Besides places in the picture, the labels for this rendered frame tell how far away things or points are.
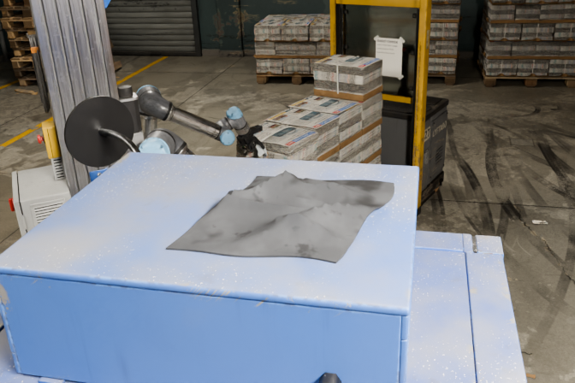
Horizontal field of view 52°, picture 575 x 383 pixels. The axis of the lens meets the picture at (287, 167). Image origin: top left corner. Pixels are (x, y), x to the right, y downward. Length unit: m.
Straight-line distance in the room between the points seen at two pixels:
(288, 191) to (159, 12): 9.87
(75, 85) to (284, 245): 1.66
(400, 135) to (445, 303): 3.56
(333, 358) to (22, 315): 0.46
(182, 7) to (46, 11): 8.29
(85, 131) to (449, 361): 0.91
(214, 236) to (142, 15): 10.07
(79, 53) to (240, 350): 1.71
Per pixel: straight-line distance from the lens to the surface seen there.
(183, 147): 2.35
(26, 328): 0.99
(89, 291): 0.89
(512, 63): 8.32
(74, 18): 2.36
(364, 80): 3.87
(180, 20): 10.63
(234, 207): 0.95
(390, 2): 4.28
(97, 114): 1.42
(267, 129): 3.44
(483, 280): 1.19
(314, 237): 0.87
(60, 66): 2.38
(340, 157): 3.75
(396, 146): 4.67
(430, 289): 1.15
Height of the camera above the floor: 2.19
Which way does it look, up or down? 23 degrees down
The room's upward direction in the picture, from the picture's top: 2 degrees counter-clockwise
